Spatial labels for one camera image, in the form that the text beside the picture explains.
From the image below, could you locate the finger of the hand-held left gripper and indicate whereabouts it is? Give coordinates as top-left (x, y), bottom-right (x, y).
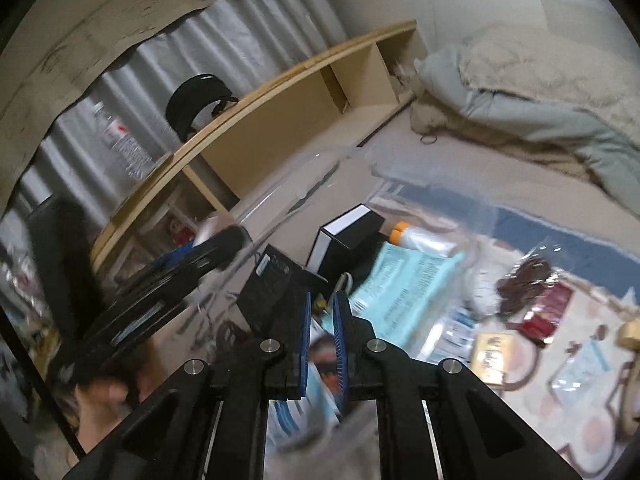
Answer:
top-left (115, 225), bottom-right (248, 301)
top-left (75, 265), bottom-right (221, 376)

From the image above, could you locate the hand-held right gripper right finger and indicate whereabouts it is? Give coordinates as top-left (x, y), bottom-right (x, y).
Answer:
top-left (332, 290), bottom-right (586, 480)

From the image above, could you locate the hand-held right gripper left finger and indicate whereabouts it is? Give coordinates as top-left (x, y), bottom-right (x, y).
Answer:
top-left (65, 290), bottom-right (313, 480)

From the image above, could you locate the light blue packet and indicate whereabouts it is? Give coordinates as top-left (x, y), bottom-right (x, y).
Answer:
top-left (270, 360), bottom-right (346, 441)

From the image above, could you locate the clear plastic storage bin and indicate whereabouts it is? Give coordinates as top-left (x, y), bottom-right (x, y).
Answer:
top-left (90, 147), bottom-right (501, 480)

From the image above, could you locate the red box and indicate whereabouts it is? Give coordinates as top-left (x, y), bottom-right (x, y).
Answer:
top-left (520, 282), bottom-right (573, 348)

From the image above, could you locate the person's left hand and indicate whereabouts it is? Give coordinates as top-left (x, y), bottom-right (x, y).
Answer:
top-left (75, 350), bottom-right (156, 466)

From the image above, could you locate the teal packet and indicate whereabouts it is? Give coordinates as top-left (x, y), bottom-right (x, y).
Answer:
top-left (347, 242), bottom-right (468, 361)

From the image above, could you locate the black box with white edge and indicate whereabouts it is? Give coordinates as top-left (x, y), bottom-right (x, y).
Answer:
top-left (305, 204), bottom-right (386, 273)

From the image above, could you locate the clear water bottle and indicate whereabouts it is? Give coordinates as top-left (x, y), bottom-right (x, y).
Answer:
top-left (92, 101), bottom-right (153, 181)

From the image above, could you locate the orange capped tube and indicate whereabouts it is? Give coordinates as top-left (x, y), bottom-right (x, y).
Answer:
top-left (387, 221), bottom-right (458, 258)

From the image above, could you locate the wooden shelf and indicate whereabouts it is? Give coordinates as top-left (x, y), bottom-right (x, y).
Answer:
top-left (90, 20), bottom-right (418, 281)

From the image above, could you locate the black cap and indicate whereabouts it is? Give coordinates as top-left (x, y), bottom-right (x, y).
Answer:
top-left (166, 74), bottom-right (240, 137)

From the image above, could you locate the crumpled white plastic ball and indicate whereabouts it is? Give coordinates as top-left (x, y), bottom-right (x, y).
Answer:
top-left (462, 265), bottom-right (501, 316)

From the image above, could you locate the yellow pack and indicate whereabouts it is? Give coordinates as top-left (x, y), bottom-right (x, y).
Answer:
top-left (470, 331), bottom-right (516, 386)

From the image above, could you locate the brown item in clear bag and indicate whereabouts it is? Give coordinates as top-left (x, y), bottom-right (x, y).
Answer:
top-left (495, 255), bottom-right (558, 316)

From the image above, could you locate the beige bed mattress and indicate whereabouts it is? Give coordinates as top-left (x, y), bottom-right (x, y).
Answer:
top-left (240, 95), bottom-right (640, 261)

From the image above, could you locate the grey curtain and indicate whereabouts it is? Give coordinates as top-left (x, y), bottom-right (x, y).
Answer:
top-left (0, 0), bottom-right (351, 241)

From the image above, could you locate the face mask in clear packet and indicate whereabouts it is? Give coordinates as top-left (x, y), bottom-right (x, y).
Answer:
top-left (550, 340), bottom-right (618, 408)

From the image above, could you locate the beige printed valance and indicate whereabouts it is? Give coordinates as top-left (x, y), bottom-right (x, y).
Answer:
top-left (0, 0), bottom-right (331, 116)

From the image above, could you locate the beige fleece blanket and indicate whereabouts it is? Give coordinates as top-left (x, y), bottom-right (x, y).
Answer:
top-left (410, 95), bottom-right (616, 186)

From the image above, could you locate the cartoon printed blanket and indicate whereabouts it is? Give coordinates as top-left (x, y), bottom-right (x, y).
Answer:
top-left (370, 170), bottom-right (640, 476)

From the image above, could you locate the small beige box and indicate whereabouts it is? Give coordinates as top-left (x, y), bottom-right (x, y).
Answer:
top-left (617, 320), bottom-right (640, 351)

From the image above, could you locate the grey duvet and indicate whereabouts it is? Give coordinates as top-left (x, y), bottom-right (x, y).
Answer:
top-left (412, 42), bottom-right (640, 211)

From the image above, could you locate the beige quilted pillow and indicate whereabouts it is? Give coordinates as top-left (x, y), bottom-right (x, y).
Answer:
top-left (457, 22), bottom-right (640, 141)

